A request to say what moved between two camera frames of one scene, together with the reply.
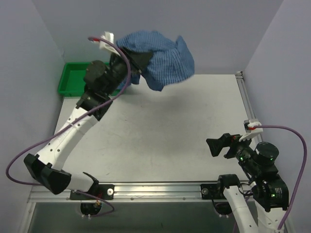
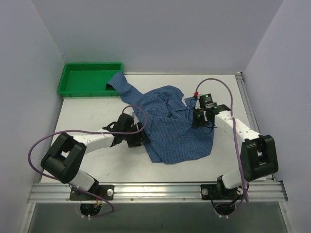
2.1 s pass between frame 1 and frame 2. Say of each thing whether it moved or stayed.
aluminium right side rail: stayed
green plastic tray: stayed
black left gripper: moved
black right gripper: moved
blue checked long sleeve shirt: moved
